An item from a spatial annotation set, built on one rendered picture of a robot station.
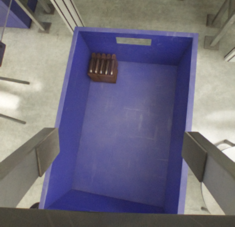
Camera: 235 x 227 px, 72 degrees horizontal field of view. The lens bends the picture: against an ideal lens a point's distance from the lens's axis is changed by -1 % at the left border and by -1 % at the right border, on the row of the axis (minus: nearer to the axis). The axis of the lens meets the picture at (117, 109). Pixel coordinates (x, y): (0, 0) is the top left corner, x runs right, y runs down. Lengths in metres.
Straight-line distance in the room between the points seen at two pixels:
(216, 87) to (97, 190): 0.79
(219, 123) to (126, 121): 0.52
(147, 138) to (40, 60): 0.84
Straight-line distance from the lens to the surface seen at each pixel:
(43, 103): 1.09
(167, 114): 0.70
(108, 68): 0.66
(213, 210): 0.75
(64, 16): 0.92
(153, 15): 1.17
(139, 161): 0.69
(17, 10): 1.28
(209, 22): 1.19
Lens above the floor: 0.91
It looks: 78 degrees down
